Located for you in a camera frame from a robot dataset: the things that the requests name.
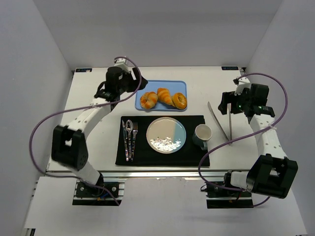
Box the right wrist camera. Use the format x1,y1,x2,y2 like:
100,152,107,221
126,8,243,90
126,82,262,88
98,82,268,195
233,77,251,96

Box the left croissant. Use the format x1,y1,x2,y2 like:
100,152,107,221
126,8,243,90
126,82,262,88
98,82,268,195
140,91,158,109

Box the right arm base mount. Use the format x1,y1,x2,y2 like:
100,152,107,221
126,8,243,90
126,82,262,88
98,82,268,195
200,183,253,209

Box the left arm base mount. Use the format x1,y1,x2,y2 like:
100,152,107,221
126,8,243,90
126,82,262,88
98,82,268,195
72,178,126,207

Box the table knife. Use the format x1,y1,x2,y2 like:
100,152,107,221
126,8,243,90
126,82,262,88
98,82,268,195
122,120,129,162

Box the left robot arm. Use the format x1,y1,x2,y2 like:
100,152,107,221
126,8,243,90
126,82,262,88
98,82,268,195
51,66,148,187

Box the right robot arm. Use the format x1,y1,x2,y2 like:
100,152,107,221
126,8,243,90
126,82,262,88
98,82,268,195
218,84,298,199

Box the bagel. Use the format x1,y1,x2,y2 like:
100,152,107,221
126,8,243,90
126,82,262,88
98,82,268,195
171,92,187,110

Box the blue tray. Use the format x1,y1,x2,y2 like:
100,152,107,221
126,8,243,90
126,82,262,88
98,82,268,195
134,80,188,112

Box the middle croissant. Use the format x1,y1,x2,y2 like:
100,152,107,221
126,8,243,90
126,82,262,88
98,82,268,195
157,88,174,106

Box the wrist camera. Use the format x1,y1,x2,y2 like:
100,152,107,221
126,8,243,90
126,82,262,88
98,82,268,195
233,77,251,96
114,58,129,73

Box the teal mug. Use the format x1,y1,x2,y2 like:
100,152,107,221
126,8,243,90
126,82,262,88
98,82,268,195
192,124,213,150

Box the two-tone round plate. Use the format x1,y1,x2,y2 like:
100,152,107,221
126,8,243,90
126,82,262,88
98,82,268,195
146,117,187,154

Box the metal tongs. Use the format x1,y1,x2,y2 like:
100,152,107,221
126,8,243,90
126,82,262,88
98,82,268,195
207,101,233,141

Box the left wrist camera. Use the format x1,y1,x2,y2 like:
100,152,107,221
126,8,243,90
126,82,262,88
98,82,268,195
114,58,129,73

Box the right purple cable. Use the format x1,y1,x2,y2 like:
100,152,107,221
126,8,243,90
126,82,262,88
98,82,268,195
198,72,289,208

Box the spoon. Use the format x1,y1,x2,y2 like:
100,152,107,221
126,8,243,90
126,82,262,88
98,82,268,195
126,119,133,160

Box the fork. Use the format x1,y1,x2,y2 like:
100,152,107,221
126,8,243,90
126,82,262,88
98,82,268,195
130,122,138,161

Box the black placemat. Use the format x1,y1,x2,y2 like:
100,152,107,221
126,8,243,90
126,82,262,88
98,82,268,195
115,115,207,167

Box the croissant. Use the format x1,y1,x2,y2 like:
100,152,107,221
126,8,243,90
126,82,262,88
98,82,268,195
140,91,158,109
157,88,174,106

